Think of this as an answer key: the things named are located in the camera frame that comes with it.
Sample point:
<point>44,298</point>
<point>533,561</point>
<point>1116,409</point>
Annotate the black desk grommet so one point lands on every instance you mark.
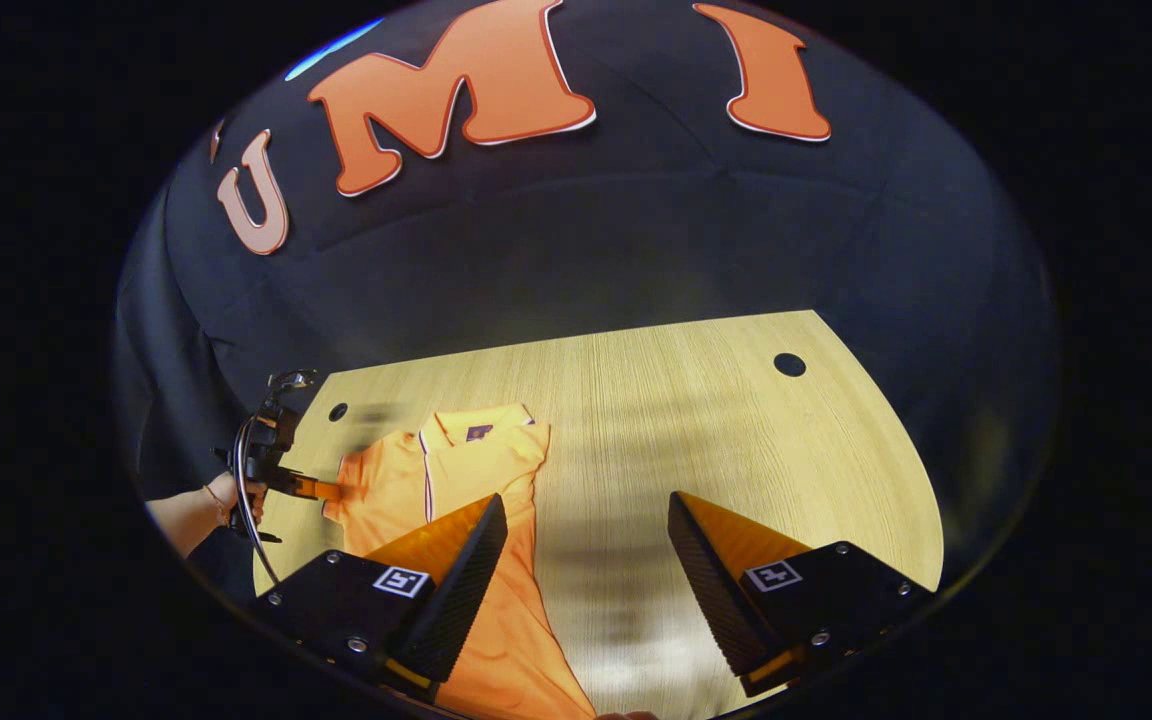
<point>789,364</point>
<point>338,411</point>

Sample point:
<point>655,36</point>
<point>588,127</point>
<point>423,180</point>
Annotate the orange T-shirt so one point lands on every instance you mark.
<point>476,470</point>

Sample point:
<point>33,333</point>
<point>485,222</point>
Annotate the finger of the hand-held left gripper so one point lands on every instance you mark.
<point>316,490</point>

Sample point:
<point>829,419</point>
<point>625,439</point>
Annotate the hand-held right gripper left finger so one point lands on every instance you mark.
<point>461,600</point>

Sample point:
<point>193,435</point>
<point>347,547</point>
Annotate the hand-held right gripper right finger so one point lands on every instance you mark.
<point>711,590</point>

